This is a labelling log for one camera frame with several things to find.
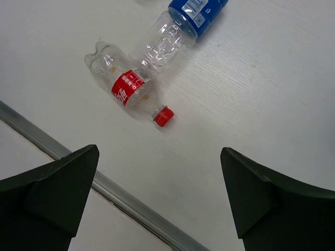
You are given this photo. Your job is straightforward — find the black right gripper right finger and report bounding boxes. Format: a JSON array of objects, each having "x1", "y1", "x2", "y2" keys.
[{"x1": 220, "y1": 147, "x2": 334, "y2": 250}]

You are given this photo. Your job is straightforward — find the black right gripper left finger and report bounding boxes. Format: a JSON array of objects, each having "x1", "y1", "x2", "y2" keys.
[{"x1": 1, "y1": 144, "x2": 99, "y2": 250}]

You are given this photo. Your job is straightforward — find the red label cola bottle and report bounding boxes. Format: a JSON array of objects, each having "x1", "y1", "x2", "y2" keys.
[{"x1": 84, "y1": 41, "x2": 174, "y2": 127}]

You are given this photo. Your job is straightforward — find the blue label water bottle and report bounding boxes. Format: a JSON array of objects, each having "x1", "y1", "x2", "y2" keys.
[{"x1": 129, "y1": 0, "x2": 228, "y2": 75}]

